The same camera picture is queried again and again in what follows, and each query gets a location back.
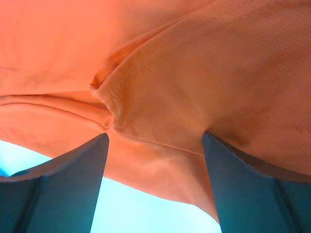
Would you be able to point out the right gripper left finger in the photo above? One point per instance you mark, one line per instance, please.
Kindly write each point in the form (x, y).
(58, 196)

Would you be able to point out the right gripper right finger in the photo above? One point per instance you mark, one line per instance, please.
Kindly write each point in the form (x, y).
(254, 196)

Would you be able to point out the orange t shirt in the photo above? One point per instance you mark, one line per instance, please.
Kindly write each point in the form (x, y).
(155, 75)

